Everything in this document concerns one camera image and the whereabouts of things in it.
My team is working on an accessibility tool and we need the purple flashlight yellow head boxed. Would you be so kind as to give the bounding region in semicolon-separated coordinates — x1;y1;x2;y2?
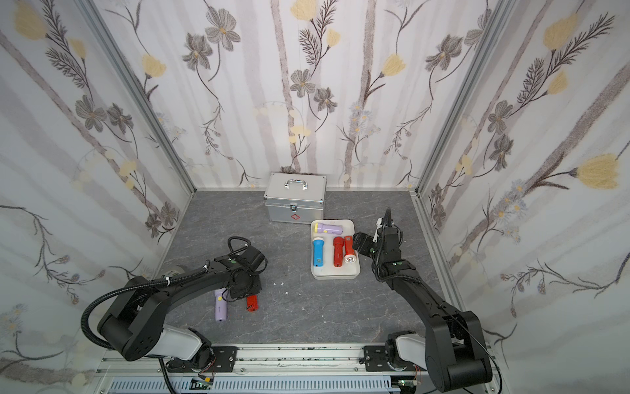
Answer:
214;288;227;322
313;222;344;235

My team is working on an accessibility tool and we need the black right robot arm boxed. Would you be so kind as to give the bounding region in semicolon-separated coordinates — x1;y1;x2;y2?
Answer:
353;208;500;392

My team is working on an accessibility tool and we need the white plastic tray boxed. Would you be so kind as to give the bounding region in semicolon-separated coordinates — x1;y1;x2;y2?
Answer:
310;219;361;280

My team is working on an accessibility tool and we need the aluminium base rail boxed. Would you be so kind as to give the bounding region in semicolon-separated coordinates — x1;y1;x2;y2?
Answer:
95;341;503;394

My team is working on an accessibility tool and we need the roll of clear tape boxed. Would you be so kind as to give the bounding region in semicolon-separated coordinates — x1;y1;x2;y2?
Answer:
160;265;186;277

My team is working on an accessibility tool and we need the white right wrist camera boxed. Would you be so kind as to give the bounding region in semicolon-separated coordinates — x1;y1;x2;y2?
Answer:
372;218;385;244

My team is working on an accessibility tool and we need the white cable duct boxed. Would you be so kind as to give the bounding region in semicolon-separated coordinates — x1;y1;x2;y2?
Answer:
104;376;400;393

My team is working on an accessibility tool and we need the silver aluminium first aid case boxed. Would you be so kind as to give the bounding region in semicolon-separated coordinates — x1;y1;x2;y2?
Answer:
263;172;326;224

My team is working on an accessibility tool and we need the blue flashlight white head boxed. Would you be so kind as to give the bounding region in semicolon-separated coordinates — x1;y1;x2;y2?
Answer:
313;237;325;268

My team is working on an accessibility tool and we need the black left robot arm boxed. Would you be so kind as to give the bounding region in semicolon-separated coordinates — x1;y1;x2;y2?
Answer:
80;236;268;361

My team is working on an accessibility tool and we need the red flashlight white head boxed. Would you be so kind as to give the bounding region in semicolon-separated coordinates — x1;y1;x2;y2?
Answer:
344;236;357;264

